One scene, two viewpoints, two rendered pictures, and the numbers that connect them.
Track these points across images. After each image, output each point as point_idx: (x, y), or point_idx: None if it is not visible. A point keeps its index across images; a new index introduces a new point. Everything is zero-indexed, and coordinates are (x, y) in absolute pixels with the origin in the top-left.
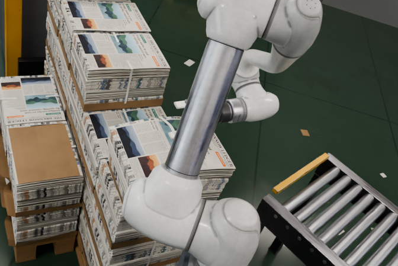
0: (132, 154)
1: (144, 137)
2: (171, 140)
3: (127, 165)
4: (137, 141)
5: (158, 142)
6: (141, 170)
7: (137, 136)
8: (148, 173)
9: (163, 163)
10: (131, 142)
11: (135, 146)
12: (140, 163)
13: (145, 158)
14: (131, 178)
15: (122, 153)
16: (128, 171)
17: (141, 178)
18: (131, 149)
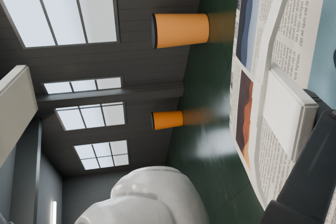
0: (240, 49)
1: None
2: (327, 68)
3: (232, 74)
4: (256, 1)
5: (283, 48)
6: (236, 113)
7: None
8: (239, 136)
9: (84, 218)
10: None
11: (249, 22)
12: (239, 94)
13: (248, 88)
14: (230, 112)
15: (236, 26)
16: (230, 91)
17: (113, 188)
18: (243, 27)
